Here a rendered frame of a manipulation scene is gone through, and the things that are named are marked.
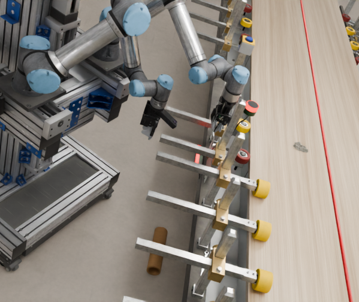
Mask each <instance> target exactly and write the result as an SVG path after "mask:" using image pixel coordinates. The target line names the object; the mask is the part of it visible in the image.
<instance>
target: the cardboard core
mask: <svg viewBox="0 0 359 302"><path fill-rule="evenodd" d="M167 233H168V231H167V229H165V228H164V227H157V228H155V232H154V235H153V242H155V243H159V244H163V245H165V243H166V239H167ZM162 260H163V256H159V255H155V254H152V253H150V255H149V261H148V265H147V272H148V273H149V274H151V275H154V276H156V275H159V274H160V272H161V267H162Z"/></svg>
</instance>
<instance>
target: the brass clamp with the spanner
mask: <svg viewBox="0 0 359 302"><path fill-rule="evenodd" d="M218 144H219V142H217V143H216V146H215V148H214V150H215V155H214V158H213V160H212V165H215V166H217V167H218V162H220V161H221V160H224V159H225V151H226V148H225V150H220V149H218ZM219 155H222V156H223V157H222V159H220V158H219V157H218V156H219Z"/></svg>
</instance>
